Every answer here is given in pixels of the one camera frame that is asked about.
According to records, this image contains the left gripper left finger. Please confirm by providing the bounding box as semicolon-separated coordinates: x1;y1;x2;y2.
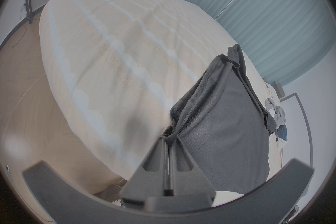
119;136;168;206

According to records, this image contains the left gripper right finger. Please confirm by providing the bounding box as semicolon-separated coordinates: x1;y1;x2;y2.
168;137;216;208

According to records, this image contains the black T-shirt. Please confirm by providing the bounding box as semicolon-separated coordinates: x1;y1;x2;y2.
163;44;277;194

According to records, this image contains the pile of clothes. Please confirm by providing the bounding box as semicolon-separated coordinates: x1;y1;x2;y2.
265;97;288;142

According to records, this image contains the bed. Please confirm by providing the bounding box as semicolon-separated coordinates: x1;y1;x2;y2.
39;0;313;192

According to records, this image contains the white printed pillow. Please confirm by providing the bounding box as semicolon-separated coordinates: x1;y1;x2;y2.
265;82;276;99

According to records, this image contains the grey bedside table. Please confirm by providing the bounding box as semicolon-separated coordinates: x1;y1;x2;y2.
272;81;285;97

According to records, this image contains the blue-green curtain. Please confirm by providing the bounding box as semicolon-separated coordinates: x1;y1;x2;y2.
140;0;336;87

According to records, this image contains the black cable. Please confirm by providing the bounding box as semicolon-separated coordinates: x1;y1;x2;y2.
12;22;29;48

